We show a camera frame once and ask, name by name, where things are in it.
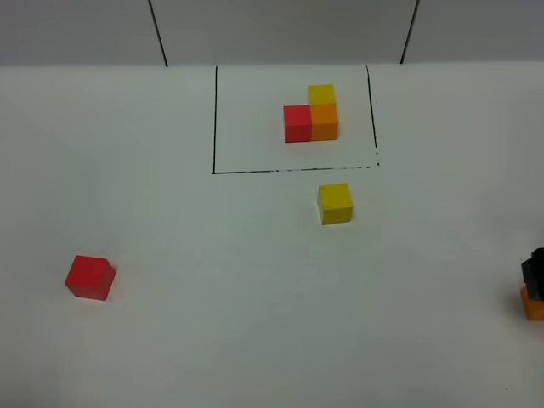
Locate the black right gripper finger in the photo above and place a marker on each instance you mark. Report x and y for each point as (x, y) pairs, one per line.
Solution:
(532, 271)

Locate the template yellow block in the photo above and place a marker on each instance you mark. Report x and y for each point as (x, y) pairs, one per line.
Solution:
(321, 94)

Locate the template red block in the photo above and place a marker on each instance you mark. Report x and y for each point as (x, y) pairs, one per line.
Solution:
(297, 123)

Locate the template orange block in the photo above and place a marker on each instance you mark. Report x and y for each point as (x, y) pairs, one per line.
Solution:
(325, 122)

